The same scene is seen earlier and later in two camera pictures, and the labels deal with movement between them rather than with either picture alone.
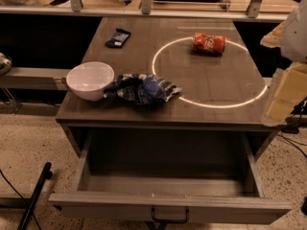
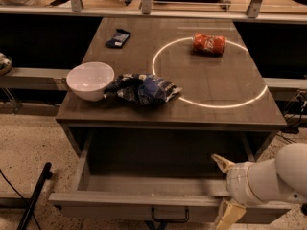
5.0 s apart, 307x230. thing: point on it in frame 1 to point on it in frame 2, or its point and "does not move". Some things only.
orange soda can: x=209 y=44 does not move
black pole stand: x=46 y=174 does not move
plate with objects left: x=6 y=64 does not move
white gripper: x=296 y=35 to x=237 y=183
